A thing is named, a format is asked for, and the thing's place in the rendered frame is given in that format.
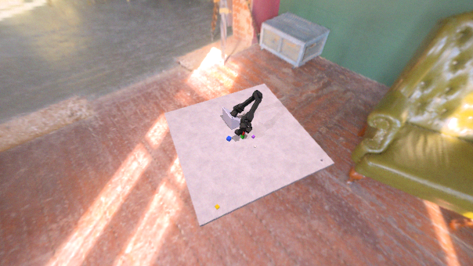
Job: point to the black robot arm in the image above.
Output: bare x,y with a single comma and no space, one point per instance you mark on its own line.
257,96

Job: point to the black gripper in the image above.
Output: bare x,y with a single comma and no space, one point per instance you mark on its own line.
238,132

